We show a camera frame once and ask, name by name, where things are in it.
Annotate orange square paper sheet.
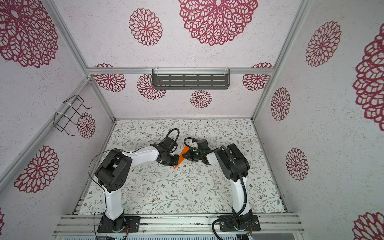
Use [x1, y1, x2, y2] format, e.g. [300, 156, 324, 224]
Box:
[174, 146, 190, 169]

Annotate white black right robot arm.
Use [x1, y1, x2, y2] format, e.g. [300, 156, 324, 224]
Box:
[177, 144, 253, 226]

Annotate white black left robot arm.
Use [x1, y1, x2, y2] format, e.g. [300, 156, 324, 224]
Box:
[95, 146, 180, 221]

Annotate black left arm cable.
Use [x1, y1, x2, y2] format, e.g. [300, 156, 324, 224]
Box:
[87, 128, 180, 240]

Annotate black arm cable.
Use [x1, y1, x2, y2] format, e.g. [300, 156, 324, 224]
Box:
[183, 137, 248, 240]
[87, 128, 180, 240]

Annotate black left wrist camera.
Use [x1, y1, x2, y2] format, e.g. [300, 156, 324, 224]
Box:
[151, 137, 178, 154]

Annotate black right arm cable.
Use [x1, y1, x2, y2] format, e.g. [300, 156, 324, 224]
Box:
[183, 137, 248, 240]

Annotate grey slotted wall shelf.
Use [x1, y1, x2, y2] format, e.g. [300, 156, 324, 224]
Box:
[152, 69, 231, 90]

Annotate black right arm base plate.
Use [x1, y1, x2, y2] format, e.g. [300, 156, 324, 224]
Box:
[219, 214, 261, 232]

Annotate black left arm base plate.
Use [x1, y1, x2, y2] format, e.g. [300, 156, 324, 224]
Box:
[97, 215, 141, 233]

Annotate black wire wall basket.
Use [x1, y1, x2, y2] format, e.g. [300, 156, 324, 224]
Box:
[53, 95, 91, 137]

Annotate aluminium front rail frame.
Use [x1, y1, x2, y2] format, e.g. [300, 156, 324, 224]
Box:
[53, 213, 305, 236]

